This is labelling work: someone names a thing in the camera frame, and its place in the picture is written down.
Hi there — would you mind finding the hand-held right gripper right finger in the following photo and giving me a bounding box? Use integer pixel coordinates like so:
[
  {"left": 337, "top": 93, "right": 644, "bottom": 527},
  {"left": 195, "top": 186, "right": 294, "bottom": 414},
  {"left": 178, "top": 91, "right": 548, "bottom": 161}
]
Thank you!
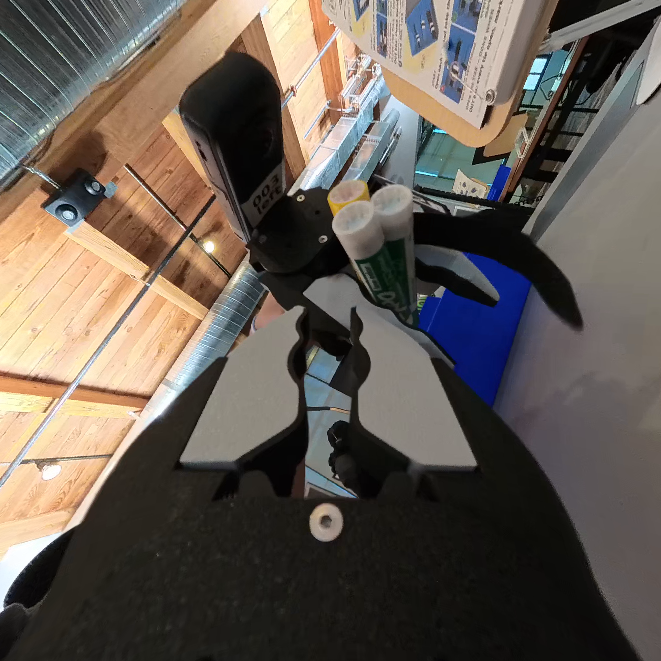
[{"left": 350, "top": 306, "right": 480, "bottom": 499}]

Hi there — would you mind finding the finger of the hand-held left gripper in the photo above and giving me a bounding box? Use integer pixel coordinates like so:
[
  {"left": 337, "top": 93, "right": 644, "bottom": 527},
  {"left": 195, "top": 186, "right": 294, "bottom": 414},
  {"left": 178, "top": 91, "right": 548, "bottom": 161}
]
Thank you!
[{"left": 302, "top": 274, "right": 380, "bottom": 336}]

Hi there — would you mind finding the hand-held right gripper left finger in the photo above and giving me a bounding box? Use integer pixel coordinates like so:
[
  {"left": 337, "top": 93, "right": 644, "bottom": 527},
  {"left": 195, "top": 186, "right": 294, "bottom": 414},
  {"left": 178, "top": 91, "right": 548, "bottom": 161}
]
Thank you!
[{"left": 178, "top": 306, "right": 311, "bottom": 496}]

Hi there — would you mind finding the green marker with white cap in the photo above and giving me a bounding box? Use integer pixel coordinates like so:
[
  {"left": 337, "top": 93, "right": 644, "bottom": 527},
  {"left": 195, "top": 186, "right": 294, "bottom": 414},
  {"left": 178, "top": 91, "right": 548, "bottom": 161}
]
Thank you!
[
  {"left": 332, "top": 200, "right": 410, "bottom": 325},
  {"left": 371, "top": 185, "right": 420, "bottom": 328}
]

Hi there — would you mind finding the blue box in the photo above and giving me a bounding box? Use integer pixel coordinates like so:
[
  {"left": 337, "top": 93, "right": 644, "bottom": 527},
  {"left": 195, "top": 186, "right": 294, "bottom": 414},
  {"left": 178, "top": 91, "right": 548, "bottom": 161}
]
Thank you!
[{"left": 416, "top": 252, "right": 534, "bottom": 409}]

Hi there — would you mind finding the yellow marker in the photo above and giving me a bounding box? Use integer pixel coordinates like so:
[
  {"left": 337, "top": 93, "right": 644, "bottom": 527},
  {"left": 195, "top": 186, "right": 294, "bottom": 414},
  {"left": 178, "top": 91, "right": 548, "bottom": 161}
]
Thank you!
[{"left": 327, "top": 181, "right": 371, "bottom": 218}]

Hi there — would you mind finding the metal ceiling rod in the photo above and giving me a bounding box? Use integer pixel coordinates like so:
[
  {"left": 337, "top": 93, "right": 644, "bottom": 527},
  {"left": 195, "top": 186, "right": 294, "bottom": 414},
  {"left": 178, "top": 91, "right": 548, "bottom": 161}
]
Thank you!
[{"left": 0, "top": 195, "right": 218, "bottom": 490}]

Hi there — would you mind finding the wooden board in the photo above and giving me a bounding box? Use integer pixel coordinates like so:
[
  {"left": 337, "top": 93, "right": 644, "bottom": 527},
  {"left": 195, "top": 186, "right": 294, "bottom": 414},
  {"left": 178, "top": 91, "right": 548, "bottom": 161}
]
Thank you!
[{"left": 379, "top": 0, "right": 561, "bottom": 149}]

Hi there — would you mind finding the printed instruction sheet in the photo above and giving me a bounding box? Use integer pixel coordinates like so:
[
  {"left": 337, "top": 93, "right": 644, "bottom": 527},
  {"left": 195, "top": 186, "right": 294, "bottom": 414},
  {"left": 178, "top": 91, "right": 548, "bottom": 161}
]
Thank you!
[{"left": 320, "top": 0, "right": 559, "bottom": 130}]

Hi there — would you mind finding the black track light rail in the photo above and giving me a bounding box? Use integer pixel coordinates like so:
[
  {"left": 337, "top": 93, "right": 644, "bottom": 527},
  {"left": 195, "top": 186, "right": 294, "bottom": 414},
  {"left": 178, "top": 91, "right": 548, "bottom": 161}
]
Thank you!
[{"left": 123, "top": 164, "right": 234, "bottom": 280}]

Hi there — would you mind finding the black ceiling bracket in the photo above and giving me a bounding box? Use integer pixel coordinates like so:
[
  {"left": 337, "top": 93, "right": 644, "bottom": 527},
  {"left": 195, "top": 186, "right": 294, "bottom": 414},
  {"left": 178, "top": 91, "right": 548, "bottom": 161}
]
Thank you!
[{"left": 40, "top": 168, "right": 120, "bottom": 228}]

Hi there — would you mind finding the large silver air duct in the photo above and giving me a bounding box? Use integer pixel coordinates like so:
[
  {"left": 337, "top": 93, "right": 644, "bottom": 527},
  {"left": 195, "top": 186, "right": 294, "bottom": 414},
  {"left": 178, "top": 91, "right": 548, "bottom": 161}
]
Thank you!
[{"left": 0, "top": 0, "right": 189, "bottom": 193}]

